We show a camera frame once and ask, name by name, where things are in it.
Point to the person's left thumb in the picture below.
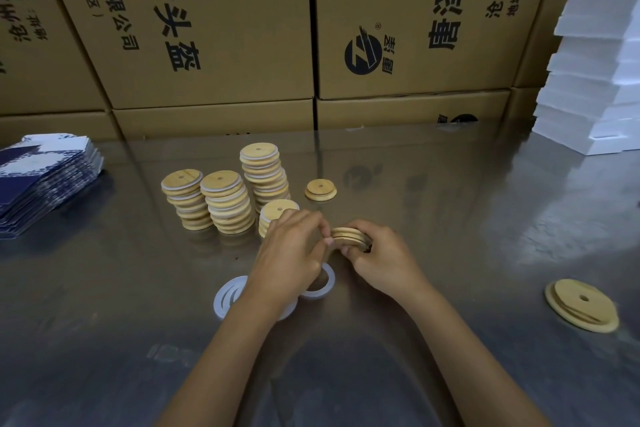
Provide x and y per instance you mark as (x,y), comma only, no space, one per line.
(322,249)

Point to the person's left hand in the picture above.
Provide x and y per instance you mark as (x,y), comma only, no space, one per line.
(285,256)

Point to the person's right forearm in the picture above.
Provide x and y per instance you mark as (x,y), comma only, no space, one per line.
(465,366)

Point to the stack of blue printed cartons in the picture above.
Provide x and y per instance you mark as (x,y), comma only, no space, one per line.
(40,176)

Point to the person's right thumb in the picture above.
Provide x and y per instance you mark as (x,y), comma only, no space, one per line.
(354,252)

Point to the person's right hand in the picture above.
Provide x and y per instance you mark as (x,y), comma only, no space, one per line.
(385,261)

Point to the brown cardboard box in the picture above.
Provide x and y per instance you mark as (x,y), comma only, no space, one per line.
(200,16)
(522,104)
(215,119)
(55,126)
(400,109)
(35,41)
(430,16)
(550,16)

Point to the stack of white foam sheets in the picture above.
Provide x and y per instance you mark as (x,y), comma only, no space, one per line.
(590,66)

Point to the person's left forearm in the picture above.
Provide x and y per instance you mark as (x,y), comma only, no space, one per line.
(225,361)

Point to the short stack of bamboo lids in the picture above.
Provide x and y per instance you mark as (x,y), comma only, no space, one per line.
(272,211)

